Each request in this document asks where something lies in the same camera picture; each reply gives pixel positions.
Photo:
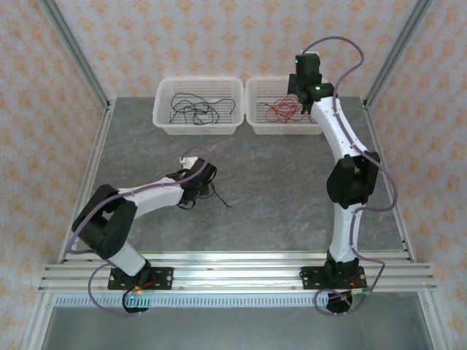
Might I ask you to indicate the white perforated plastic basket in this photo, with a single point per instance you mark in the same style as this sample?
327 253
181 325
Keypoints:
198 82
270 82

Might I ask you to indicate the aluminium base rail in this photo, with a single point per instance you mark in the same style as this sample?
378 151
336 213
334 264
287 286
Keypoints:
237 277

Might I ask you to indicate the aluminium corner post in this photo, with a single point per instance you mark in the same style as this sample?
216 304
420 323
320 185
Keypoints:
397 51
76 51

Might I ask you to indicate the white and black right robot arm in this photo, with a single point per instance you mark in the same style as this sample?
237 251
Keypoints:
343 233

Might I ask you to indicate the aluminium table side rail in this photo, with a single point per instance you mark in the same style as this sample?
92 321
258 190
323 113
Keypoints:
381 146
96 153

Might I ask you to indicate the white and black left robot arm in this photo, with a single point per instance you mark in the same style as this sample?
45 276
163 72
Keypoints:
157 193

